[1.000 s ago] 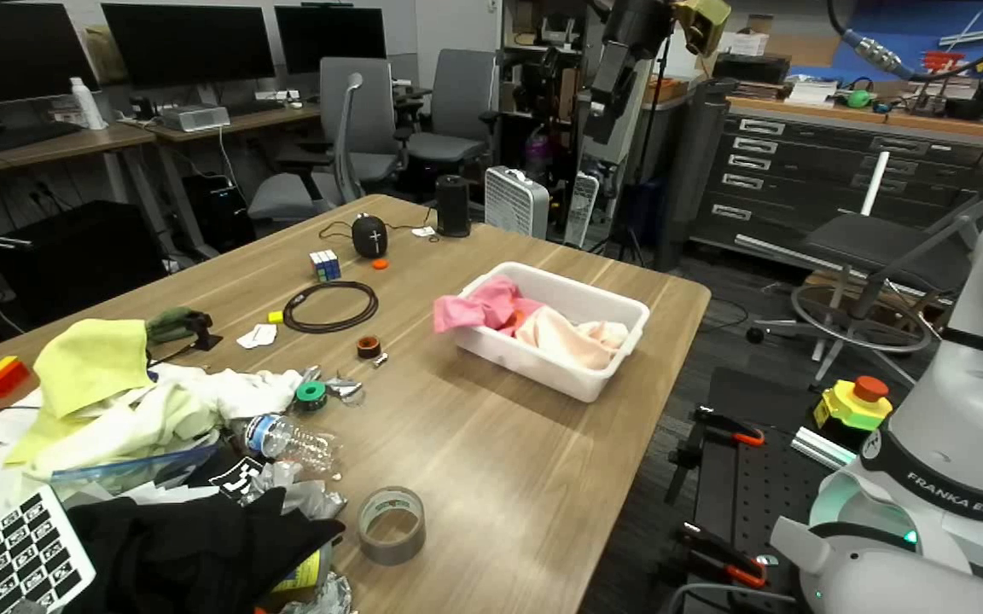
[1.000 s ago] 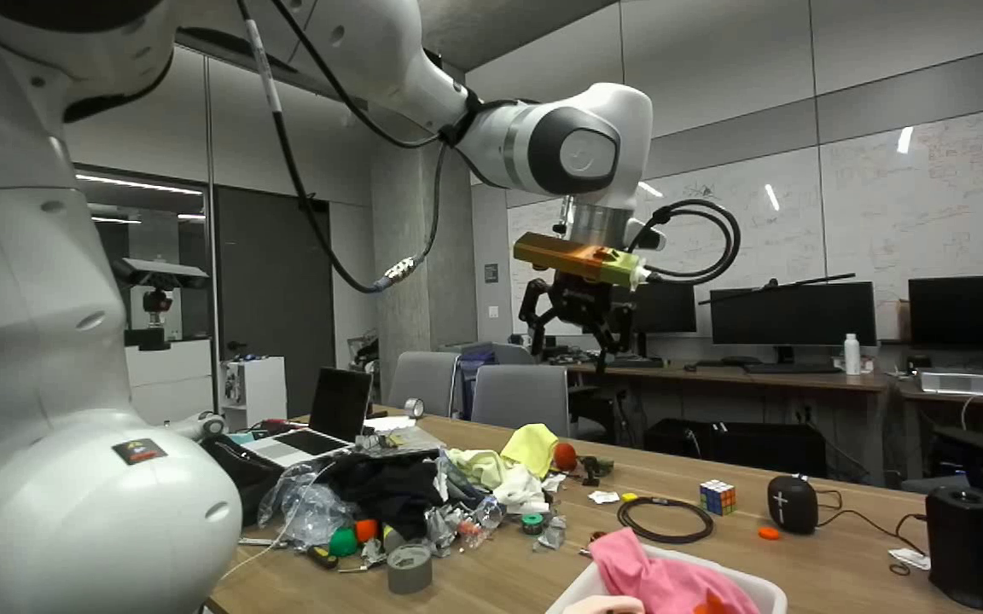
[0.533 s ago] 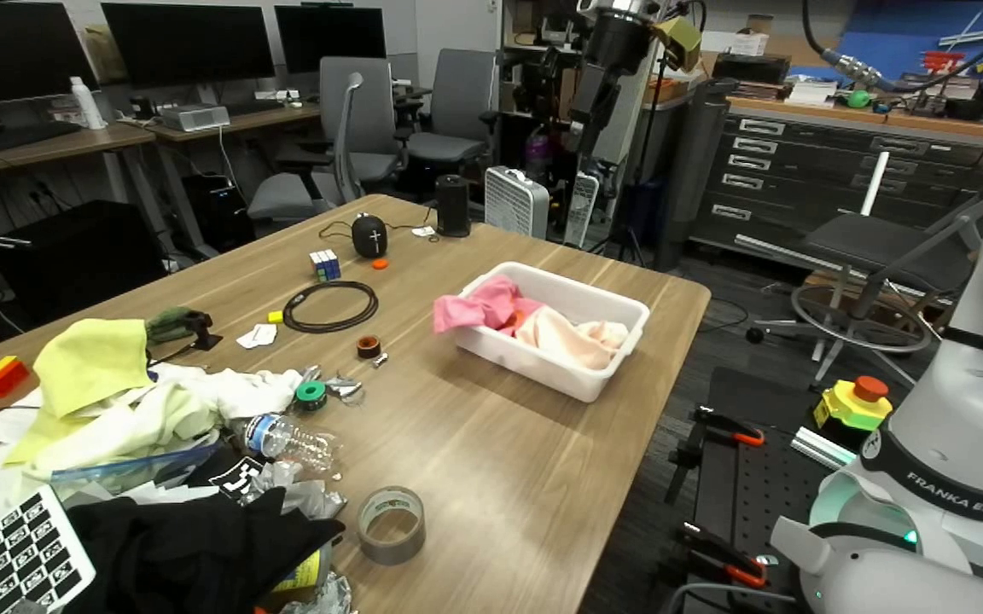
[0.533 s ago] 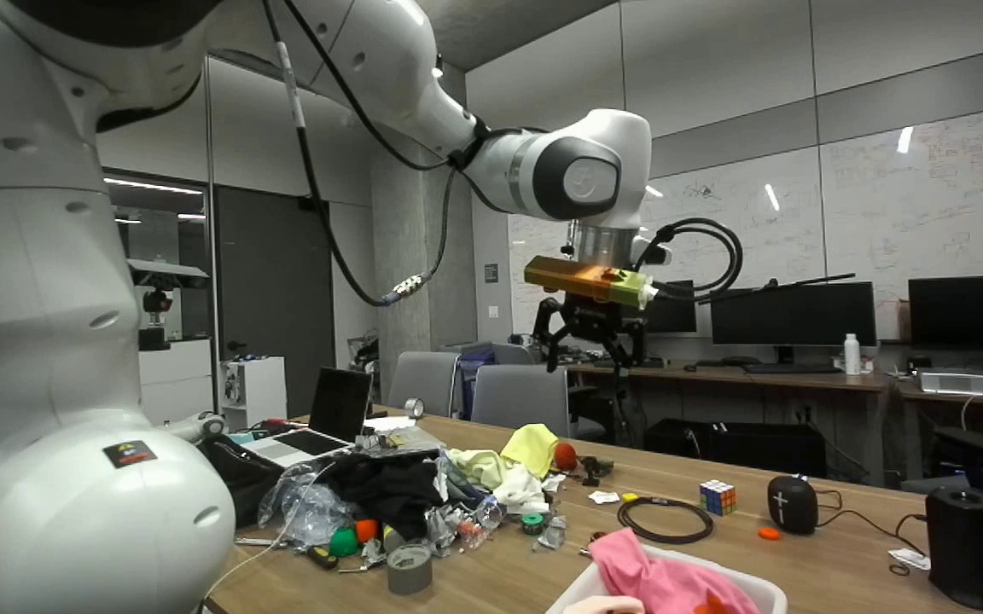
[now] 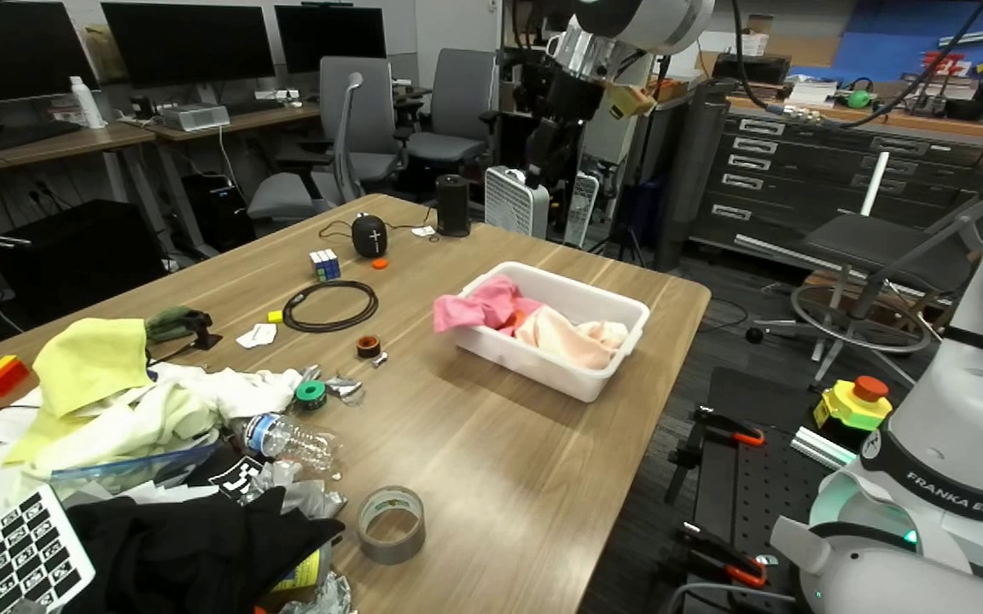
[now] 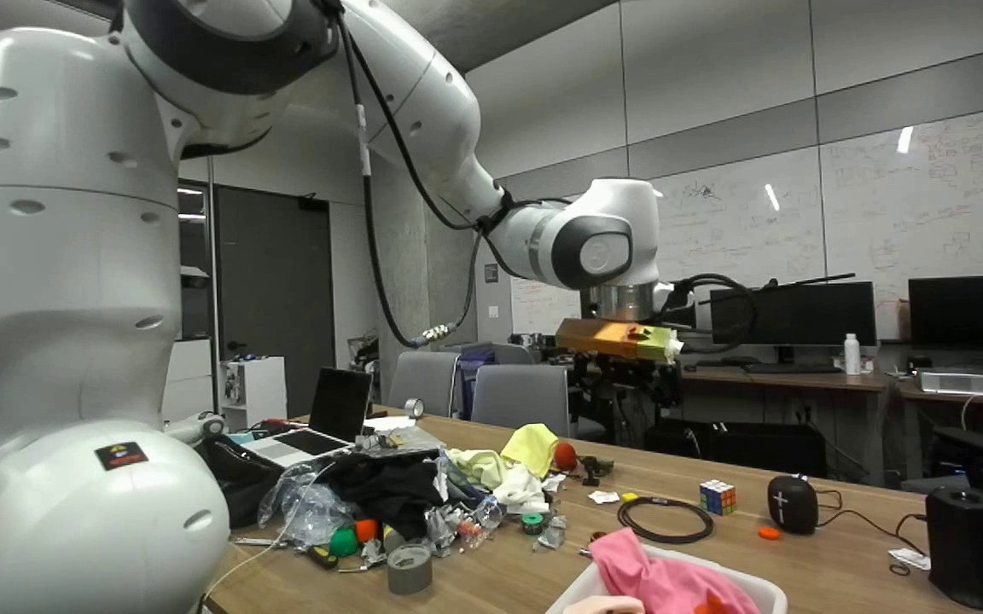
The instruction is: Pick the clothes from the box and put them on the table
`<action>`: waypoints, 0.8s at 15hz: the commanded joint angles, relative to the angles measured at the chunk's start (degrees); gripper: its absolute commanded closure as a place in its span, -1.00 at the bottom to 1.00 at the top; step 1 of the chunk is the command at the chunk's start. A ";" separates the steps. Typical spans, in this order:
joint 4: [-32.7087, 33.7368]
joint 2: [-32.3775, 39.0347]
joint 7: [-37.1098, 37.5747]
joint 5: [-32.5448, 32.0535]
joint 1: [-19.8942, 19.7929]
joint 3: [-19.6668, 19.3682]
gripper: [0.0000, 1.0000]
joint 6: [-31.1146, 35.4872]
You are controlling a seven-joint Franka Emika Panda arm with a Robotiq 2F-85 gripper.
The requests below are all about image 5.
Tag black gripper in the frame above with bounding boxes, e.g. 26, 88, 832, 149
524, 61, 606, 190

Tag pink cloth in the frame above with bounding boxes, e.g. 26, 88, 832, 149
431, 275, 539, 339

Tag peach cloth with orange print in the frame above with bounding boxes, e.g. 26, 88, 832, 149
511, 304, 632, 371

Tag black box on table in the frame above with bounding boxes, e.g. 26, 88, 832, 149
434, 170, 475, 240

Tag white plastic box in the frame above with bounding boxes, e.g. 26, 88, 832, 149
445, 260, 653, 405

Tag cardboard box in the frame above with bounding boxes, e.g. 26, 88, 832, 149
741, 11, 846, 71

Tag grey box device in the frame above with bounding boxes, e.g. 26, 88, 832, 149
155, 100, 233, 135

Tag white fan heater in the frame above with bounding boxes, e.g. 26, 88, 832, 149
481, 165, 554, 241

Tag grey office chair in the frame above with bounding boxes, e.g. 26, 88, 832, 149
247, 52, 403, 224
403, 44, 503, 167

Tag small round black speaker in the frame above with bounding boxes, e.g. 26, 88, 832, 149
349, 212, 389, 263

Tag black drawer cabinet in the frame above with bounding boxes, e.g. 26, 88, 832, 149
689, 102, 983, 275

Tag black computer monitor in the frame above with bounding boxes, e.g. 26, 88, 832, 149
0, 0, 95, 114
273, 5, 389, 79
98, 0, 281, 88

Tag Rubik's cube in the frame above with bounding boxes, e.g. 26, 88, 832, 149
306, 246, 345, 284

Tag wooden office desk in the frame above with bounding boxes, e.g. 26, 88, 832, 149
0, 118, 161, 185
148, 100, 329, 147

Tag small metal clip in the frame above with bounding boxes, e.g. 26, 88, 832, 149
325, 371, 368, 401

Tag green tape roll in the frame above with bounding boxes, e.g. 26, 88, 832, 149
291, 376, 330, 413

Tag black stool chair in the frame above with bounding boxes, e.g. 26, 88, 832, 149
730, 170, 983, 389

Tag white paper scrap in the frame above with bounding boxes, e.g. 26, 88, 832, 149
233, 320, 284, 351

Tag yellow red emergency stop button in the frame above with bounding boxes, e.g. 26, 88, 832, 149
811, 371, 898, 436

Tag clear plastic bottle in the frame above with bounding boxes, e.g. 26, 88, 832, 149
233, 411, 342, 473

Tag white cloth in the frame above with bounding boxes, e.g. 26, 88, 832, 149
0, 361, 306, 524

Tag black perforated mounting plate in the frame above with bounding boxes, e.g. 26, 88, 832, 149
626, 364, 893, 614

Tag black green stapler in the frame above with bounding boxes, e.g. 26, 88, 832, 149
144, 306, 224, 356

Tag white plastic bottle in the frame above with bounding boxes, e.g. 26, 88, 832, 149
66, 71, 108, 134

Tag pale yellow cloth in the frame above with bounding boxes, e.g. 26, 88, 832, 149
3, 380, 224, 472

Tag crumpled clear plastic bag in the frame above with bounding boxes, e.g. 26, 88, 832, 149
273, 560, 362, 614

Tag bright yellow cloth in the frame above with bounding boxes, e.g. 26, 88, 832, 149
32, 314, 157, 422

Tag black desk keyboard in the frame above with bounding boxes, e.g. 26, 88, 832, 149
0, 118, 89, 162

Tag black cloth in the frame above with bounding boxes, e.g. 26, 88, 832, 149
61, 448, 349, 614

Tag orange block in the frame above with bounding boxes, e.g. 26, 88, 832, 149
0, 351, 34, 401

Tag silver laptop black keys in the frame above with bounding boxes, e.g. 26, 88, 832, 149
0, 483, 98, 614

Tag black coiled cable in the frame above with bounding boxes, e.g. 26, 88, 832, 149
281, 275, 382, 339

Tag black clamp orange handle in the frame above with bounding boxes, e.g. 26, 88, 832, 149
675, 519, 781, 594
684, 401, 770, 455

